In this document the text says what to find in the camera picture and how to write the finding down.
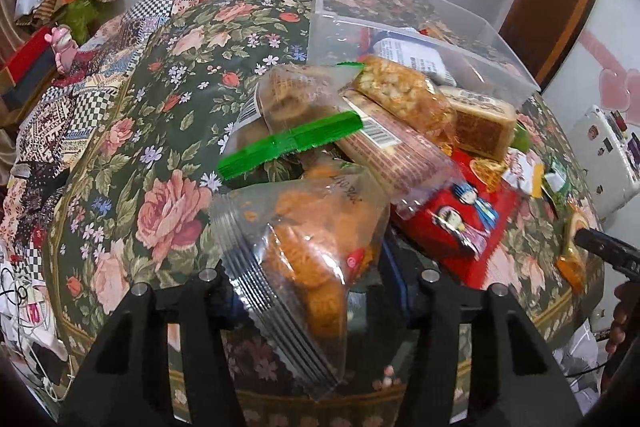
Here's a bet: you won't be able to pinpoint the green floral tablecloth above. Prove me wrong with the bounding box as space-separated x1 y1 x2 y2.
42 0 607 427

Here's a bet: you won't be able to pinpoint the pink plush toy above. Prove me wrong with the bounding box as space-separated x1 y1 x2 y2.
44 25 79 74

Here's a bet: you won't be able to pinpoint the red cartoon snack packet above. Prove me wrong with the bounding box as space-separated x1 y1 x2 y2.
389 151 519 263

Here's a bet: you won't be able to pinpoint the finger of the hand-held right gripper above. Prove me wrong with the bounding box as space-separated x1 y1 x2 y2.
574 228 640 280

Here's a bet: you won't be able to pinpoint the long striped wafer packet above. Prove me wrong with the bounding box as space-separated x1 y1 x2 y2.
339 89 467 219

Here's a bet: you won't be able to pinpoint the white cables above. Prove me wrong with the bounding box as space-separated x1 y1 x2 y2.
0 252 66 400

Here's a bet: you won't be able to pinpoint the brown cake packet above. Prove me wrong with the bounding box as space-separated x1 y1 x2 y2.
439 85 517 162

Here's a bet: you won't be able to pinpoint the clear plastic container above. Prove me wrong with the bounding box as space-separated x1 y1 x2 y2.
304 0 542 108

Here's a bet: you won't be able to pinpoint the red box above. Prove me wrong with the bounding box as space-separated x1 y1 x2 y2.
0 27 57 94

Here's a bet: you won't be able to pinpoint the person's right hand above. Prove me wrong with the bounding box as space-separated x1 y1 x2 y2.
606 281 640 356

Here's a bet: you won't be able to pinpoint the small green candy packet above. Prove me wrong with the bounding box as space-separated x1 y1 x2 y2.
542 161 570 208

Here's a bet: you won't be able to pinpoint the green-sealed bag of brown cookies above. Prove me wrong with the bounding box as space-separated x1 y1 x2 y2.
218 64 367 181

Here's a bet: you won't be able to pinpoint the peanut brittle bar packet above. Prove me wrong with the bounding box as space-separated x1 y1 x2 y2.
352 56 457 148

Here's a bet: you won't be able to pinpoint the white label snack packet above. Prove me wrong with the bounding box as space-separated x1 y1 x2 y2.
372 37 459 88

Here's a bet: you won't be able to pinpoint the patchwork checkered blanket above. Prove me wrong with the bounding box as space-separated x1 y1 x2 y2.
0 0 216 268

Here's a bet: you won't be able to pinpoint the pink heart wall stickers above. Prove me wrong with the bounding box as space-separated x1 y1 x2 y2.
579 26 640 128

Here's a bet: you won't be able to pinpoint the clear bag of orange cookies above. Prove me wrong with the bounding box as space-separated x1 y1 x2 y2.
210 163 392 404

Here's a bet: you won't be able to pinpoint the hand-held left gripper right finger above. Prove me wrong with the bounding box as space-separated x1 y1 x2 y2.
377 232 587 427

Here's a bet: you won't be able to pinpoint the white appliance with stickers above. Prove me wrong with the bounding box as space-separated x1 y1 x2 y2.
569 105 640 219

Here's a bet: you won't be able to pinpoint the small white and yellow candy packet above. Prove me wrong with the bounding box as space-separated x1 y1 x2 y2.
501 147 545 198

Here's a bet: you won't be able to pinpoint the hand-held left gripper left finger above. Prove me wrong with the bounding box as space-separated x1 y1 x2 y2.
59 268 247 427

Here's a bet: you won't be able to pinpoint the golden orange snack packet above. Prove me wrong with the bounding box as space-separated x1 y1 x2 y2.
556 201 592 294

